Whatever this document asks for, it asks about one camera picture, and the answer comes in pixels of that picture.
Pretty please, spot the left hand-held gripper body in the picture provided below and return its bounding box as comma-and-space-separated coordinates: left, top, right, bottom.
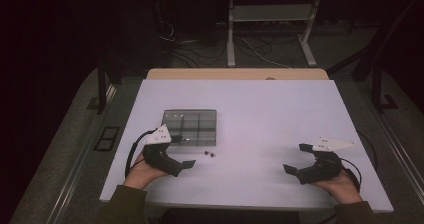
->
143, 124, 184, 178

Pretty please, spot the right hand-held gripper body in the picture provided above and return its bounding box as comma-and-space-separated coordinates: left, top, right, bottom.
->
295, 136, 357, 185

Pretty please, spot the clear plastic compartment box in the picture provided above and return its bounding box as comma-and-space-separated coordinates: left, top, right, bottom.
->
161, 109, 218, 147

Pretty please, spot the person's left hand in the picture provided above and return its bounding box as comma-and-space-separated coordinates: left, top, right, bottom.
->
123, 152, 168, 189

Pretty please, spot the person's right hand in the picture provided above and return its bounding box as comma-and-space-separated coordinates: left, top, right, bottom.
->
311, 170, 364, 205

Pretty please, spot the black floor outlet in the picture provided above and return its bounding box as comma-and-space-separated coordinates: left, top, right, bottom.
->
93, 126, 120, 152

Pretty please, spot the person's dark clothed torso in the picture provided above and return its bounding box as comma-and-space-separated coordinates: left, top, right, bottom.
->
161, 207, 301, 224

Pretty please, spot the black metal stand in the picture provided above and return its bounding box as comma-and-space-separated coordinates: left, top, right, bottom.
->
328, 0, 399, 113
87, 50, 118, 115

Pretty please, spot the wooden table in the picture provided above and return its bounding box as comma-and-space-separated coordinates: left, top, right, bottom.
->
146, 67, 329, 82

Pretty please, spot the white metal stand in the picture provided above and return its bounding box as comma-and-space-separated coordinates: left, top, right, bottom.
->
226, 0, 323, 68

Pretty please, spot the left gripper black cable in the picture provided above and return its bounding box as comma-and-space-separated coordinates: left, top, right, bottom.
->
124, 128, 158, 178

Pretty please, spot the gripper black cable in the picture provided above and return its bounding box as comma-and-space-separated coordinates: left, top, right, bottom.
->
339, 157, 363, 193
124, 128, 158, 178

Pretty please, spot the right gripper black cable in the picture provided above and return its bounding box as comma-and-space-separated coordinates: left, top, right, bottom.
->
339, 157, 363, 193

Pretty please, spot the thin black cable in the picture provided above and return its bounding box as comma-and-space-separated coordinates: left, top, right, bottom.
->
356, 130, 379, 172

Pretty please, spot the aluminium rail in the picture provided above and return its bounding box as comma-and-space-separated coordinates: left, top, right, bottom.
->
46, 83, 118, 224
356, 83, 424, 198

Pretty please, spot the tangle of floor cables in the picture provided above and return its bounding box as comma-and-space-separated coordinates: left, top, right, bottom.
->
158, 17, 291, 68

